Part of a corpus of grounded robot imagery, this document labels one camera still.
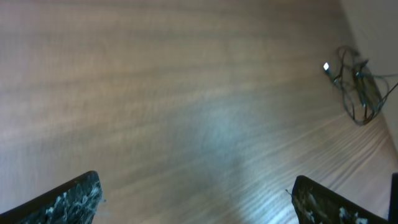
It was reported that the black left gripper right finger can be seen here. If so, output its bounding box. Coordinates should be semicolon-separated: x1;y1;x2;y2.
291;175;388;224

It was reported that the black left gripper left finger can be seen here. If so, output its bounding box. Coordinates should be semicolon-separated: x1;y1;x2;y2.
1;170;103;224

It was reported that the thin black usb cable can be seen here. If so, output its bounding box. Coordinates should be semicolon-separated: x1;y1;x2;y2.
354;58;398;113

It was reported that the thick black cable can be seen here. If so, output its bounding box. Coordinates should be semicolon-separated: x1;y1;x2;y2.
337;45;389;127

